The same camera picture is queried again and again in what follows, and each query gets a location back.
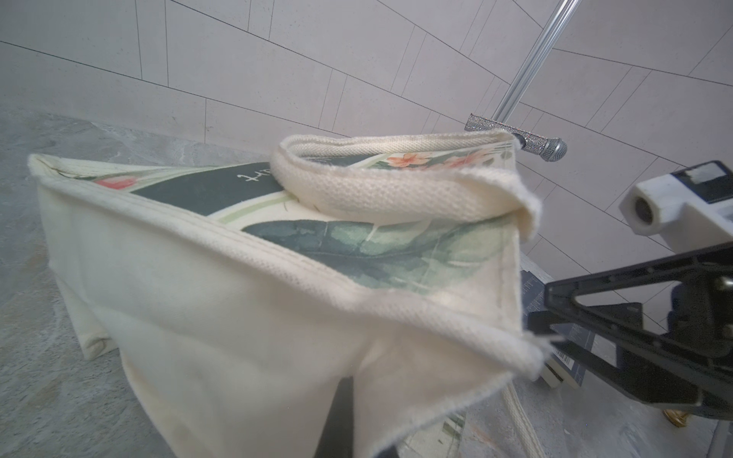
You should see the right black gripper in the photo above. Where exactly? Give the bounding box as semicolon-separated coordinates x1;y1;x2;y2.
528;242;732;421

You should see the floral canvas tote bag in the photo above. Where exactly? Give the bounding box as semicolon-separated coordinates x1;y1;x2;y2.
28;129;551;457

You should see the small yellow blue toy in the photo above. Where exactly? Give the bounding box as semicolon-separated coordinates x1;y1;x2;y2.
662;410;691;429

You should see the glitter microphone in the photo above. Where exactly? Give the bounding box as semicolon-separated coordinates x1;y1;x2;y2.
465;114;568;162

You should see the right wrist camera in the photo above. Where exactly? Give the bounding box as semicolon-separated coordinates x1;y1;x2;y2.
620;160;732;254

